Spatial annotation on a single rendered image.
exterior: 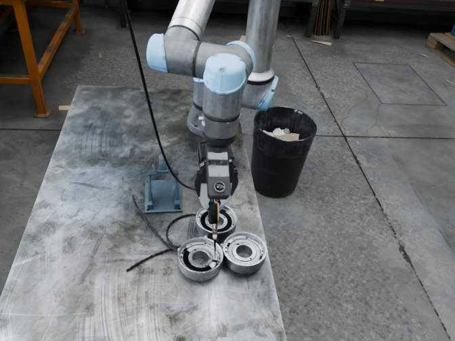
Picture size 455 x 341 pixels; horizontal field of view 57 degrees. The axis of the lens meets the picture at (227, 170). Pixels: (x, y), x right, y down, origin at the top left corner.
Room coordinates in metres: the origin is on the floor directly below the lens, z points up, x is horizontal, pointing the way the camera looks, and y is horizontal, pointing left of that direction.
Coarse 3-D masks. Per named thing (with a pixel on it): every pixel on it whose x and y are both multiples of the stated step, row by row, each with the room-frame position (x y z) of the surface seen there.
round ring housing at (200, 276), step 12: (192, 240) 0.67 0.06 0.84; (204, 240) 0.68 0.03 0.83; (180, 252) 0.64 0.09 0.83; (192, 252) 0.64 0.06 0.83; (204, 252) 0.65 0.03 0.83; (216, 252) 0.65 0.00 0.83; (180, 264) 0.60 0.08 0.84; (192, 264) 0.61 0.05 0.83; (204, 264) 0.61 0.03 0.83; (192, 276) 0.58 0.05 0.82; (204, 276) 0.58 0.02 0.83
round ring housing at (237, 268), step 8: (240, 232) 0.71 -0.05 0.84; (232, 240) 0.69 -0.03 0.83; (256, 240) 0.70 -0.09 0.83; (224, 248) 0.66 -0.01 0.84; (240, 248) 0.68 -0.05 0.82; (248, 248) 0.68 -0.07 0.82; (264, 248) 0.67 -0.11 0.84; (224, 256) 0.64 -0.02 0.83; (264, 256) 0.64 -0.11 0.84; (232, 264) 0.62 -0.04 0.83; (240, 264) 0.61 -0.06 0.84; (256, 264) 0.62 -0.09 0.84; (240, 272) 0.61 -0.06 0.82; (248, 272) 0.61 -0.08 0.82
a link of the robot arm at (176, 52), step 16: (192, 0) 0.94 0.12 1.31; (208, 0) 0.96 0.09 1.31; (176, 16) 0.90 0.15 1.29; (192, 16) 0.90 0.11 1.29; (208, 16) 0.94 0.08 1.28; (176, 32) 0.85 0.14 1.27; (192, 32) 0.86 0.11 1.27; (160, 48) 0.81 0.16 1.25; (176, 48) 0.81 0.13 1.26; (192, 48) 0.81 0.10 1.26; (160, 64) 0.80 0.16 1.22; (176, 64) 0.80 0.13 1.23; (192, 64) 0.79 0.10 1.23
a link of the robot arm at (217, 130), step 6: (204, 120) 0.70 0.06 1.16; (210, 120) 0.69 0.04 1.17; (234, 120) 0.74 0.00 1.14; (204, 126) 0.69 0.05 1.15; (210, 126) 0.68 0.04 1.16; (216, 126) 0.68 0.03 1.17; (222, 126) 0.68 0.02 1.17; (228, 126) 0.68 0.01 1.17; (234, 126) 0.69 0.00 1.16; (204, 132) 0.69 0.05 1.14; (210, 132) 0.68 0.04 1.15; (216, 132) 0.68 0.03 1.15; (222, 132) 0.68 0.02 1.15; (228, 132) 0.68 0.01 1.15; (234, 132) 0.70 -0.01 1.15; (216, 138) 0.68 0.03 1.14; (222, 138) 0.68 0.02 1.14; (228, 138) 0.69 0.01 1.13
